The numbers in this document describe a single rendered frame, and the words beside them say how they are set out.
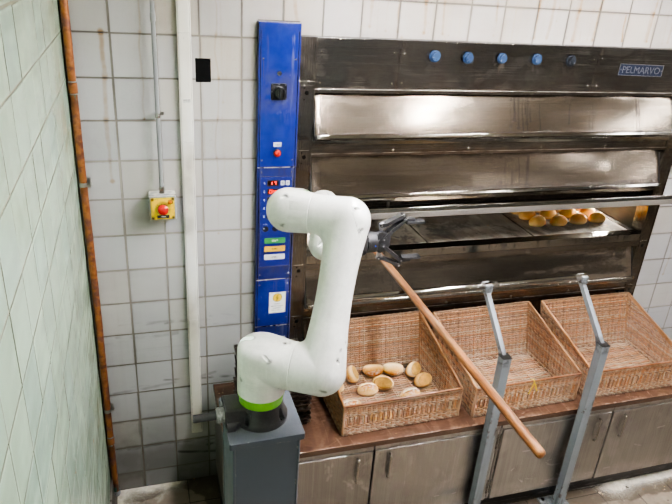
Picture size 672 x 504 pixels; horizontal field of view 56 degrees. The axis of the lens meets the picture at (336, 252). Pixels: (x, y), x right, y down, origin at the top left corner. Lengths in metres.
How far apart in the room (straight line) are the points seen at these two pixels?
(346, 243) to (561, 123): 1.68
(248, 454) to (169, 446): 1.46
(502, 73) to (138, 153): 1.54
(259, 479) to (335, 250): 0.68
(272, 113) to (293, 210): 0.90
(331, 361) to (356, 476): 1.24
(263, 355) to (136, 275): 1.17
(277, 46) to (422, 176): 0.86
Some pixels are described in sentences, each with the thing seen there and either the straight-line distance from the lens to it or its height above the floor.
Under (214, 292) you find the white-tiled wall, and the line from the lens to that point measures 2.77.
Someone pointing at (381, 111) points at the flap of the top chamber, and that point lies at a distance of 2.67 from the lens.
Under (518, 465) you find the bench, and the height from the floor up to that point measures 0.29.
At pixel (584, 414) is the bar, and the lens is 3.14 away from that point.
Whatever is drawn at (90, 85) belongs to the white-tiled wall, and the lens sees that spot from 2.47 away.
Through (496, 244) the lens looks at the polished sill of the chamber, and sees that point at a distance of 3.15.
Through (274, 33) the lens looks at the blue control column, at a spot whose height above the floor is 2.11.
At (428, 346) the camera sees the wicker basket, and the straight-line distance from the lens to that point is 3.07.
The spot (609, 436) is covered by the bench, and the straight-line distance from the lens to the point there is 3.44.
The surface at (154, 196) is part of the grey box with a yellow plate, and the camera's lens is 2.50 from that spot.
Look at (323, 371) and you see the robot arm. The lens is 1.62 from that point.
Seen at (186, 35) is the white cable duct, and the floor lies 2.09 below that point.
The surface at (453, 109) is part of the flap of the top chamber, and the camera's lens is 2.81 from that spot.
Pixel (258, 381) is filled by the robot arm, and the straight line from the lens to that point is 1.69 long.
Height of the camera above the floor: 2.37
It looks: 25 degrees down
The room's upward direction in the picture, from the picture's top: 4 degrees clockwise
